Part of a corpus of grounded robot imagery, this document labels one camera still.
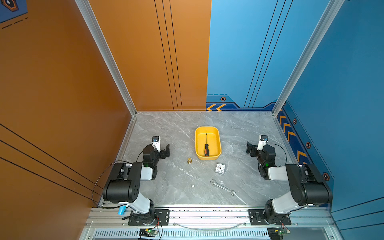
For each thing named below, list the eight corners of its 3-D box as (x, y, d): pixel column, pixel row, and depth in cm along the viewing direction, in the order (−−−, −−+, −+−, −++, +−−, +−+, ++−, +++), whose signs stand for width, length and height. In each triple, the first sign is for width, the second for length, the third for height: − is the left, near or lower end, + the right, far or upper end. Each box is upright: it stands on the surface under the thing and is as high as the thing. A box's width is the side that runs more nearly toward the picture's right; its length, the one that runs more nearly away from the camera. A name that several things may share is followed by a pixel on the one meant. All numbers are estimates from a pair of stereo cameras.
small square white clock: (214, 171, 91) (215, 169, 89) (216, 164, 94) (217, 162, 92) (223, 174, 90) (224, 172, 88) (225, 166, 93) (225, 165, 91)
